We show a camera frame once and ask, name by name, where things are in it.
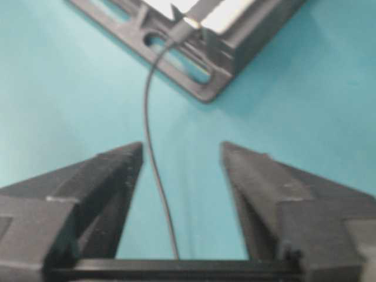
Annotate black metal drill vise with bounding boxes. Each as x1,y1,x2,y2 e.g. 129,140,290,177
72,1,303,103

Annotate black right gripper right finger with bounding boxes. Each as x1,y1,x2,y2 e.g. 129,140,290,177
220,141,375,281

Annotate black USB cable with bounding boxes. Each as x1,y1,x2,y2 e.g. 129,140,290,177
143,16,203,261

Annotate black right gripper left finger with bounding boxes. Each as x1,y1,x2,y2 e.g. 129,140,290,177
1,142,143,281

